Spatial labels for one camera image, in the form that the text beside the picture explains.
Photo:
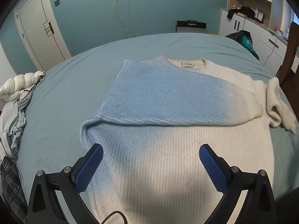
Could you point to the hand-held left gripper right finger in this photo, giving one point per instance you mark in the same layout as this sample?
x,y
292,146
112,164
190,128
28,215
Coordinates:
x,y
212,168

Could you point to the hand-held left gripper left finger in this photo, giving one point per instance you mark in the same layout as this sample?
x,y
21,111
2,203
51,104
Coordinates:
x,y
90,168

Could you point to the blue and white knit sweater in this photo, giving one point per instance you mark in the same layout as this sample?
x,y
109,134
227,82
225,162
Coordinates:
x,y
163,98

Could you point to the dark plaid cloth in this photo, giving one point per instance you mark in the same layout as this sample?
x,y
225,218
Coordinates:
x,y
10,186

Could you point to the bed with light blue sheet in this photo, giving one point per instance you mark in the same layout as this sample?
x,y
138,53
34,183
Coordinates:
x,y
70,86

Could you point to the grey-blue crumpled cloth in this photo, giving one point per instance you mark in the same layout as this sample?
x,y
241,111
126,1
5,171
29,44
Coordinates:
x,y
11,123

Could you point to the white puffy jacket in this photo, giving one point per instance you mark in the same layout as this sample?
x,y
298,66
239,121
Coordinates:
x,y
16,86

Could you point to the black bag with teal contents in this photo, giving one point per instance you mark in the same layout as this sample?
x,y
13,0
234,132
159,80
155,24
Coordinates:
x,y
244,39

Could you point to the brown wooden chair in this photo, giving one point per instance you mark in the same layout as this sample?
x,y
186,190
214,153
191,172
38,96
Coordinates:
x,y
288,58

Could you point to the black and white box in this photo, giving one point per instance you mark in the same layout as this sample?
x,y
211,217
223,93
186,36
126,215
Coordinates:
x,y
190,26

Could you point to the white cabinet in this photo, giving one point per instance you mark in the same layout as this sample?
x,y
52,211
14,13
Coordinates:
x,y
254,28

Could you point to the white door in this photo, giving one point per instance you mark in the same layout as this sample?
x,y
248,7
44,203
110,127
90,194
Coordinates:
x,y
35,28

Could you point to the black cloth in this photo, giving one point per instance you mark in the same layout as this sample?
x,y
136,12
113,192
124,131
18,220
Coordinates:
x,y
243,11

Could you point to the grey wall switch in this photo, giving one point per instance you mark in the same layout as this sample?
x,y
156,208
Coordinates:
x,y
57,2

